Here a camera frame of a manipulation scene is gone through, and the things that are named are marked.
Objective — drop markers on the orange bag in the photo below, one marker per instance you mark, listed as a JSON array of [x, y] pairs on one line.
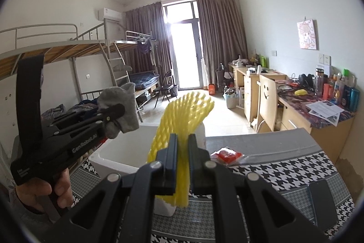
[[212, 89]]

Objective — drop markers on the blue patterned quilt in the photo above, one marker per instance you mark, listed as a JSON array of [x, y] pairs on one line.
[[82, 109]]

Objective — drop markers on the white bucket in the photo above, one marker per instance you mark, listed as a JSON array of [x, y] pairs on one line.
[[230, 100]]

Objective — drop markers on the white foam box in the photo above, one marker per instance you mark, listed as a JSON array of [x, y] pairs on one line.
[[122, 152]]

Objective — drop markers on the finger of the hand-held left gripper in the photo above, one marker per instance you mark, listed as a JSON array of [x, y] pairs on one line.
[[74, 116], [108, 116]]

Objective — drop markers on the printed paper sheets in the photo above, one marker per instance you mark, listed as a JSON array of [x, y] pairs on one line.
[[324, 112]]

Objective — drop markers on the hanging dark clothes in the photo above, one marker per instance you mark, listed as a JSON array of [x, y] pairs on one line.
[[145, 47]]

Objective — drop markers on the black headphones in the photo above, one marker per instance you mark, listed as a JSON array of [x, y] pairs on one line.
[[306, 80]]

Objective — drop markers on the plain wooden desk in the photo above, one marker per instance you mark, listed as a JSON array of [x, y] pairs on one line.
[[246, 89]]

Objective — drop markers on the row of toiletry bottles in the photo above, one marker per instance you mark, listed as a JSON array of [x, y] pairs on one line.
[[338, 92]]

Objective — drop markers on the wall picture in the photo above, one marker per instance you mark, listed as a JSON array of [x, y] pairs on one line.
[[307, 34]]

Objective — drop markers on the red snack packet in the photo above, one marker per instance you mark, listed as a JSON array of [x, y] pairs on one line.
[[227, 156]]

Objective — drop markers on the grey sock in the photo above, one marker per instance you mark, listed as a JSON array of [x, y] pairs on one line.
[[125, 106]]

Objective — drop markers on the black folding chair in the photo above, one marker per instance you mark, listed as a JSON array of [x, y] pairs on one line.
[[166, 87]]

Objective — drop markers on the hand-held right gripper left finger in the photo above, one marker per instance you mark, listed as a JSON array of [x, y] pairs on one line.
[[167, 171]]

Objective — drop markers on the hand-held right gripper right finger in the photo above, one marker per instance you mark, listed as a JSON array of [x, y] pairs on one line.
[[199, 171]]

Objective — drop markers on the white air conditioner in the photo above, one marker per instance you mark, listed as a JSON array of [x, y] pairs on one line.
[[109, 14]]

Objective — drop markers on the black smartphone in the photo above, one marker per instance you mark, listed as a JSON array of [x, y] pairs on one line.
[[322, 203]]

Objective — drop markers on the metal bunk bed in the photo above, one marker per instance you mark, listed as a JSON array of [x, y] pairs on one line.
[[145, 78], [71, 50]]

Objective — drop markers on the yellow banana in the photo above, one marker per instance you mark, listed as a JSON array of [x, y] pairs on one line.
[[301, 92]]

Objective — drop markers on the person's left hand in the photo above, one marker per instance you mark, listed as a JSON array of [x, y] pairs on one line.
[[31, 194]]

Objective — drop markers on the wooden desk with patterned cover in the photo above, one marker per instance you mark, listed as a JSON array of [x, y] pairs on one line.
[[321, 134]]

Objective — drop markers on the brown curtain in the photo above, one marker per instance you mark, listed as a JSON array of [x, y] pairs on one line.
[[221, 38], [142, 26]]

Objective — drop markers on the yellow foam net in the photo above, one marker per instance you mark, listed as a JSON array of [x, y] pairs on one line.
[[182, 112]]

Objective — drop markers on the white pump bottle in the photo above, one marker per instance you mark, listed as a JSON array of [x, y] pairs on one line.
[[201, 137]]

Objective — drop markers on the glass balcony door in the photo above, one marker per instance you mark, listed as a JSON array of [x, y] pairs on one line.
[[184, 55]]

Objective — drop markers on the person's left forearm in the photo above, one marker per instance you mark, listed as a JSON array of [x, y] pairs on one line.
[[22, 218]]

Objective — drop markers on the wooden chair with smiley face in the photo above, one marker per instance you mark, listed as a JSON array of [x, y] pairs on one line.
[[267, 100]]

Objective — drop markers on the white wall socket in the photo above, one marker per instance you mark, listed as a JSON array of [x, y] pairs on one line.
[[324, 59]]

